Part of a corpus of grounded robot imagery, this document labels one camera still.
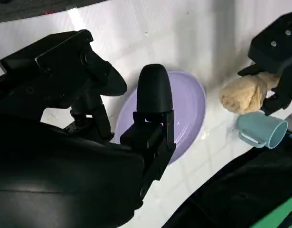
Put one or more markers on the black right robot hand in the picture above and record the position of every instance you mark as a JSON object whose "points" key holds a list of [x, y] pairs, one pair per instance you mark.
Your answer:
{"points": [[53, 166]]}

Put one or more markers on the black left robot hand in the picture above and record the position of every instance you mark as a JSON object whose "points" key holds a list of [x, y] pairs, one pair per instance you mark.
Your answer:
{"points": [[269, 47]]}

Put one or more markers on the pale green mug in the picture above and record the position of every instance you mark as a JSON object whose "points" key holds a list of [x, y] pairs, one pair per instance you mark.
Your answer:
{"points": [[255, 123]]}

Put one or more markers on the lilac plate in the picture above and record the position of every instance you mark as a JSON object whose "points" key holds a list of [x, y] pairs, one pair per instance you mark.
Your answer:
{"points": [[188, 107]]}

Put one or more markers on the black cloth backdrop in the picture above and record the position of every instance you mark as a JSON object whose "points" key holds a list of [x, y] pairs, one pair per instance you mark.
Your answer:
{"points": [[231, 190]]}

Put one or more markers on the green cloth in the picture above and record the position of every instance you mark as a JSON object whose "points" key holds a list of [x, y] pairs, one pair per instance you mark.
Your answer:
{"points": [[283, 216]]}

